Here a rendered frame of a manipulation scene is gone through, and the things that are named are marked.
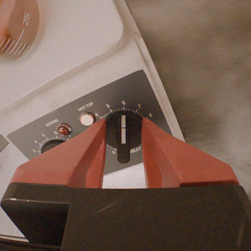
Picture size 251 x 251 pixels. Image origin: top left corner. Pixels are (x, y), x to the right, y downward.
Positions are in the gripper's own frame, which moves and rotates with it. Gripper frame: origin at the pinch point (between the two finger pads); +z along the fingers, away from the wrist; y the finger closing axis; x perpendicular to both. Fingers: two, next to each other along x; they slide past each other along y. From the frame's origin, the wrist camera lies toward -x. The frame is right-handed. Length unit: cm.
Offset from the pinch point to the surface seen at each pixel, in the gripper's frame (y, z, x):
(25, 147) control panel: 7.9, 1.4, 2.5
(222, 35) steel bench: -8.8, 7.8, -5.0
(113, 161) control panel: 0.8, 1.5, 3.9
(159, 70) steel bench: -3.2, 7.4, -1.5
